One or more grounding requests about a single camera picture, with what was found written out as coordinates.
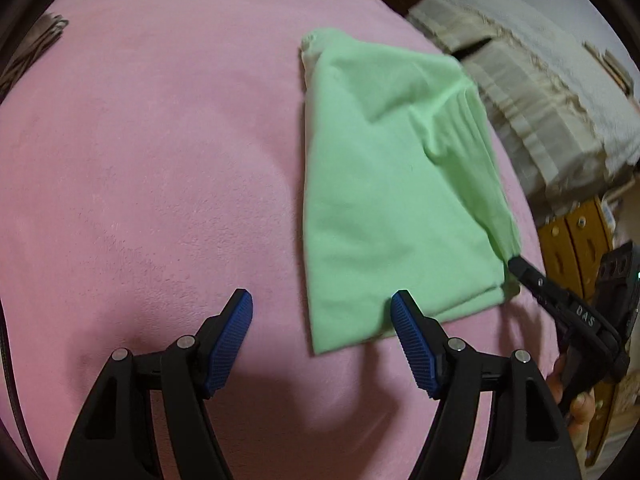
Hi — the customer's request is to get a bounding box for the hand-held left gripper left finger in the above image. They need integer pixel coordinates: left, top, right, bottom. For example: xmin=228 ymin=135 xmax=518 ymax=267
xmin=57 ymin=288 xmax=254 ymax=480

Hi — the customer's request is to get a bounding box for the cream lace-covered furniture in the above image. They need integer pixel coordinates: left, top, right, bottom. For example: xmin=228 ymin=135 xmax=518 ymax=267
xmin=407 ymin=0 xmax=618 ymax=217

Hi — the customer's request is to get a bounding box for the person's right hand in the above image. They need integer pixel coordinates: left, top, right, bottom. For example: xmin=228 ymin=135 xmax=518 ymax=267
xmin=546 ymin=354 xmax=597 ymax=441

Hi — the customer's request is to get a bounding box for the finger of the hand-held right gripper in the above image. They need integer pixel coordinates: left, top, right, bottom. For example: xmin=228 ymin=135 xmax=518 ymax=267
xmin=507 ymin=256 xmax=629 ymax=375

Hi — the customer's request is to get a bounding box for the white lace cover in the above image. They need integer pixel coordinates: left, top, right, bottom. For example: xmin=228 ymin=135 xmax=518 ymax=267
xmin=425 ymin=0 xmax=640 ymax=173

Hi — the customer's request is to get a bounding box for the black cable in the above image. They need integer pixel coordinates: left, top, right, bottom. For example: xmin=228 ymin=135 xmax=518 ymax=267
xmin=0 ymin=300 xmax=42 ymax=472

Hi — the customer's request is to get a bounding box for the pink blanket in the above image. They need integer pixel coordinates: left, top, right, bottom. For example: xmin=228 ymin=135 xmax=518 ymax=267
xmin=0 ymin=0 xmax=566 ymax=480

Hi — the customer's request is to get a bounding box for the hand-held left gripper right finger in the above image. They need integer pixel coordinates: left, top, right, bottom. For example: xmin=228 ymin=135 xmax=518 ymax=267
xmin=390 ymin=289 xmax=581 ymax=480

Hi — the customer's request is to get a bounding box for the light green t-shirt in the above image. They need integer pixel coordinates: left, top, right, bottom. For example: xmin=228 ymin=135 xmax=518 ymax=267
xmin=299 ymin=27 xmax=522 ymax=356

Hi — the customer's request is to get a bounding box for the stack of folded clothes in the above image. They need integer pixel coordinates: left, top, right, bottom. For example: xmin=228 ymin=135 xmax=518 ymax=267
xmin=0 ymin=12 xmax=71 ymax=105

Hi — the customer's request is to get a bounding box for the yellow wooden cabinet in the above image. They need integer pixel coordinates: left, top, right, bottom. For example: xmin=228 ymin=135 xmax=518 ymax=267
xmin=537 ymin=197 xmax=637 ymax=467

